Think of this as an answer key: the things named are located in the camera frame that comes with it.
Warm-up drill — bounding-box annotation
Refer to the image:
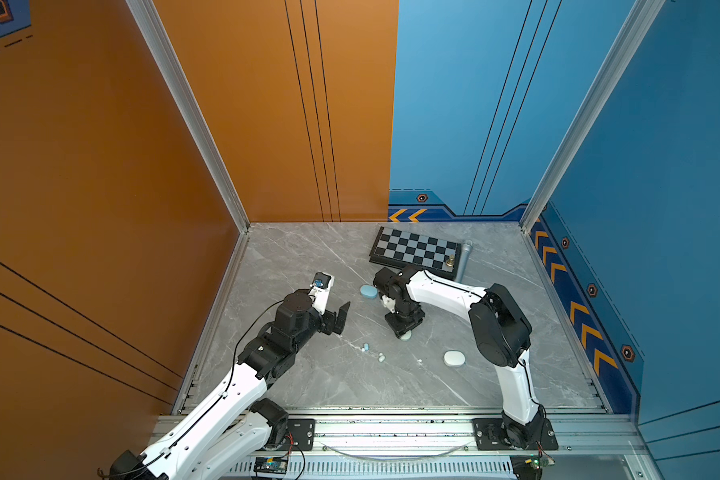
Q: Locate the white earbud case front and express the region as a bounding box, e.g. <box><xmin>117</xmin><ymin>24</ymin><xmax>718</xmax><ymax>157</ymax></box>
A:
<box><xmin>443</xmin><ymin>350</ymin><xmax>466</xmax><ymax>368</ymax></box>

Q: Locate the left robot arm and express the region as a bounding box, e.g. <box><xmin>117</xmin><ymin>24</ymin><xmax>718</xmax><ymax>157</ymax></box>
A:
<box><xmin>97</xmin><ymin>284</ymin><xmax>350</xmax><ymax>479</ymax></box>

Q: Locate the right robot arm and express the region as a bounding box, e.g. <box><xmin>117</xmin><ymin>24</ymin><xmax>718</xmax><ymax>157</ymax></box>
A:
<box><xmin>373</xmin><ymin>265</ymin><xmax>551</xmax><ymax>450</ymax></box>

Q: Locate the light blue earbud case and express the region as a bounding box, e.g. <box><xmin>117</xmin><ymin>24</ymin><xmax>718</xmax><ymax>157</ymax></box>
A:
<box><xmin>360</xmin><ymin>285</ymin><xmax>378</xmax><ymax>299</ymax></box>

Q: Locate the black white chessboard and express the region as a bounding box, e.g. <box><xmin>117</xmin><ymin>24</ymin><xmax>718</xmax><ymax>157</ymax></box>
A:
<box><xmin>369</xmin><ymin>226</ymin><xmax>461</xmax><ymax>280</ymax></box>

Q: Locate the grey microphone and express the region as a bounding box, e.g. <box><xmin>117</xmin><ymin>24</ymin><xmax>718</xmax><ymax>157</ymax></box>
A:
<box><xmin>454</xmin><ymin>240</ymin><xmax>473</xmax><ymax>283</ymax></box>

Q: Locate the green circuit board left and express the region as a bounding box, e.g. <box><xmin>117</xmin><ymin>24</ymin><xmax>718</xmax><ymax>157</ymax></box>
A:
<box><xmin>252</xmin><ymin>457</ymin><xmax>289</xmax><ymax>478</ymax></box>

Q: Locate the green circuit board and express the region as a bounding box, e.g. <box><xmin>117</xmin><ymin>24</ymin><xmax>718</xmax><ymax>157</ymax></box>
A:
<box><xmin>252</xmin><ymin>457</ymin><xmax>289</xmax><ymax>478</ymax></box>
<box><xmin>525</xmin><ymin>455</ymin><xmax>555</xmax><ymax>471</ymax></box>

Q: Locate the green circuit board right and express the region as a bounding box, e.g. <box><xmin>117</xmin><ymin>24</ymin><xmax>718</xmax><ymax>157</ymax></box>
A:
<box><xmin>525</xmin><ymin>455</ymin><xmax>555</xmax><ymax>471</ymax></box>

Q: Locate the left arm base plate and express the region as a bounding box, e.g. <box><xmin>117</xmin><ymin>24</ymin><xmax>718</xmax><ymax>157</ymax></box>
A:
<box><xmin>260</xmin><ymin>418</ymin><xmax>316</xmax><ymax>452</ymax></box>

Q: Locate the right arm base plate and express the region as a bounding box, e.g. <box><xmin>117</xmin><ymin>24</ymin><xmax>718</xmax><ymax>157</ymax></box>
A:
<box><xmin>471</xmin><ymin>418</ymin><xmax>559</xmax><ymax>451</ymax></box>

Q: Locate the aluminium front rail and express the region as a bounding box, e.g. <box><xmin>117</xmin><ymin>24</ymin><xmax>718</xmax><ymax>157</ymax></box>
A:
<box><xmin>289</xmin><ymin>407</ymin><xmax>648</xmax><ymax>459</ymax></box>

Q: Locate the left aluminium corner post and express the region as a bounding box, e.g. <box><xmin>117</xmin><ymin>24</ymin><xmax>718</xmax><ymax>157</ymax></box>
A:
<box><xmin>125</xmin><ymin>0</ymin><xmax>250</xmax><ymax>235</ymax></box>

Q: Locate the aluminium corner post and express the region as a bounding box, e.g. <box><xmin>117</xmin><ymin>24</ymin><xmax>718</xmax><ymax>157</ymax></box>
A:
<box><xmin>519</xmin><ymin>0</ymin><xmax>665</xmax><ymax>234</ymax></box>
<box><xmin>125</xmin><ymin>0</ymin><xmax>250</xmax><ymax>235</ymax></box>

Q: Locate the right aluminium corner post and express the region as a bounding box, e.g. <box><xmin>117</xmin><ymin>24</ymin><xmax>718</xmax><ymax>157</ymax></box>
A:
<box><xmin>519</xmin><ymin>0</ymin><xmax>665</xmax><ymax>234</ymax></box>

